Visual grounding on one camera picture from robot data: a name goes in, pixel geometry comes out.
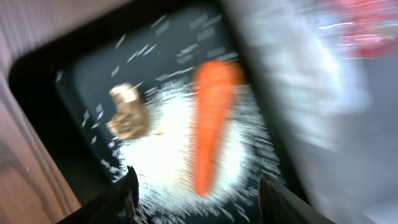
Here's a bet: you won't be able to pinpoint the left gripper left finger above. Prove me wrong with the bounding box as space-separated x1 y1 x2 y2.
57 166 139 224

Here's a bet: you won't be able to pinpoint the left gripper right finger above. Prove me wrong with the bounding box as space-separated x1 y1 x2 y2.
258 174 335 224

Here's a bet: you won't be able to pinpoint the white rice leftovers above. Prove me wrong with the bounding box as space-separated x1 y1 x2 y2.
55 14 280 223

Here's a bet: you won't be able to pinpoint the walnut shell scraps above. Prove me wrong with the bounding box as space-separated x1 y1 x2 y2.
106 82 149 141

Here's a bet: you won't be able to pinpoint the orange carrot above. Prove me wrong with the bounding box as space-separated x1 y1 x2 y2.
193 60 243 197

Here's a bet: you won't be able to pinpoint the red snack wrapper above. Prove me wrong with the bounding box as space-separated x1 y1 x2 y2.
317 0 397 58

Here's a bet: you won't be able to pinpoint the clear plastic storage bin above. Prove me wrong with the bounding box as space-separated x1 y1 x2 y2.
224 0 397 223

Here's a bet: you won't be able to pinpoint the black plastic tray bin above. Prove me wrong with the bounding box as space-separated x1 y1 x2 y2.
9 1 305 223

